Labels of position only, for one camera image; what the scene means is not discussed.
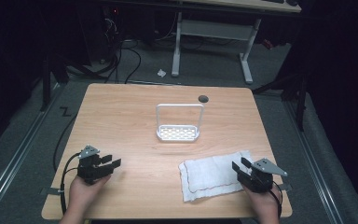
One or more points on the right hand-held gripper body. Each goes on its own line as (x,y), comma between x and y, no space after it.
(258,180)

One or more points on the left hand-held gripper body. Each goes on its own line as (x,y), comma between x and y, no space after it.
(88,169)

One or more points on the white towel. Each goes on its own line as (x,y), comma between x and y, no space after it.
(208,174)

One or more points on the person's right hand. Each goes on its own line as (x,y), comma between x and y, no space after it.
(265,203)

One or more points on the person's left hand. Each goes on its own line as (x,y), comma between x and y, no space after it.
(82,196)

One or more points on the grey tape strip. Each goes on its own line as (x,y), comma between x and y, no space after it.
(51,191)
(285,187)

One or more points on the black tape floor mark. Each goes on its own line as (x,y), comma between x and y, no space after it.
(65,111)

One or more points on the black round table grommet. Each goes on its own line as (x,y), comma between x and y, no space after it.
(203,99)

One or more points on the black metal stand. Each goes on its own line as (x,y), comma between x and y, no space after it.
(46,81)
(295,93)

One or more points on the crumpled white paper scrap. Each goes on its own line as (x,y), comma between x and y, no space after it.
(161,73)

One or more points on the white-legged wooden desk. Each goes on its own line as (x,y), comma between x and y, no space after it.
(217,29)

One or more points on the metal floor rail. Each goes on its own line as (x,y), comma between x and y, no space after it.
(15,161)
(310,161)

